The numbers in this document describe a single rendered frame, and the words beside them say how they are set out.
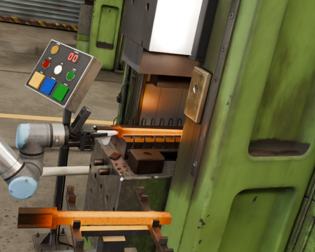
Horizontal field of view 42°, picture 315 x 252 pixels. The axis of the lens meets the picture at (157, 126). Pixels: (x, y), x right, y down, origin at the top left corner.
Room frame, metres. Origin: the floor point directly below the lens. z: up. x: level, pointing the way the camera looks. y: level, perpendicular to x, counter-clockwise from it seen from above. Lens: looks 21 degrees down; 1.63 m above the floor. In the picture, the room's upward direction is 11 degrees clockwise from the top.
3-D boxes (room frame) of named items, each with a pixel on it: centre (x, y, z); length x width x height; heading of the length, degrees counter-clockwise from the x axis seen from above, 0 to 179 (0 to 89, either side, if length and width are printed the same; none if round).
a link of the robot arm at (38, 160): (1.35, 0.44, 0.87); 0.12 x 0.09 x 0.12; 12
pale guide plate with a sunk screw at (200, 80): (1.32, -0.11, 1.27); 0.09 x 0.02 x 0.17; 28
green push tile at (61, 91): (1.84, 0.48, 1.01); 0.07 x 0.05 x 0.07; 53
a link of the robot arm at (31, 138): (1.37, 0.44, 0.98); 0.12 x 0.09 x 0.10; 117
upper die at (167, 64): (1.64, -0.03, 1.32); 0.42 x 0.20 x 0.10; 118
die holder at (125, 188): (1.60, -0.07, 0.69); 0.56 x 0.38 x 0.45; 118
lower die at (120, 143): (1.64, -0.03, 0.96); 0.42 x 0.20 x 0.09; 118
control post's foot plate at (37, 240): (2.00, 0.48, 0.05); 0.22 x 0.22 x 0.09; 28
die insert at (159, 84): (1.64, -0.08, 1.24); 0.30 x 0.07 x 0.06; 118
